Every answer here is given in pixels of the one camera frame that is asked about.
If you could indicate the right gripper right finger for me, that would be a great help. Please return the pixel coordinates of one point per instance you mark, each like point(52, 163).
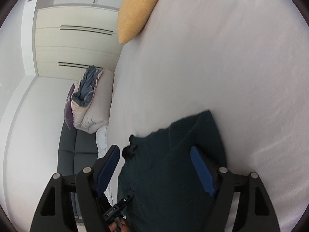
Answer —
point(255, 211)

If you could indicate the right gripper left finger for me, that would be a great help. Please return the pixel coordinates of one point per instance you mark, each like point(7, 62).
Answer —
point(55, 209)

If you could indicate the dark green knit garment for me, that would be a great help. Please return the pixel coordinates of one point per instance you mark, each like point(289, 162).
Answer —
point(169, 195)

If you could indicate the left hand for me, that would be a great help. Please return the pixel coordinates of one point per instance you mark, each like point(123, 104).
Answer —
point(122, 225)

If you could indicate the dark grey upholstered headboard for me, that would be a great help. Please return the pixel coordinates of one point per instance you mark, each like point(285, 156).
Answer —
point(77, 150)

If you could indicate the white pillow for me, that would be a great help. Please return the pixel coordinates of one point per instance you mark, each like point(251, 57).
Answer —
point(101, 142)

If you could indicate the folded beige duvet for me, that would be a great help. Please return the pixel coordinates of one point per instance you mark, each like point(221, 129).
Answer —
point(90, 119)

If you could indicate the purple pillow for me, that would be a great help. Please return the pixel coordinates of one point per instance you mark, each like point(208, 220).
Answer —
point(68, 114)

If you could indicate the blue grey folded cloth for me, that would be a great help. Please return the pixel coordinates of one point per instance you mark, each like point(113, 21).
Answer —
point(86, 88)

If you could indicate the white bed sheet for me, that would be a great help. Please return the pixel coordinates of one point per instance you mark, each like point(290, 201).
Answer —
point(244, 60)

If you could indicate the cream wardrobe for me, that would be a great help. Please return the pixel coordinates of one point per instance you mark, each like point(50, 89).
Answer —
point(69, 39)

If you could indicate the yellow cushion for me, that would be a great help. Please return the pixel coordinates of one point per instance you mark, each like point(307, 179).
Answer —
point(132, 17)

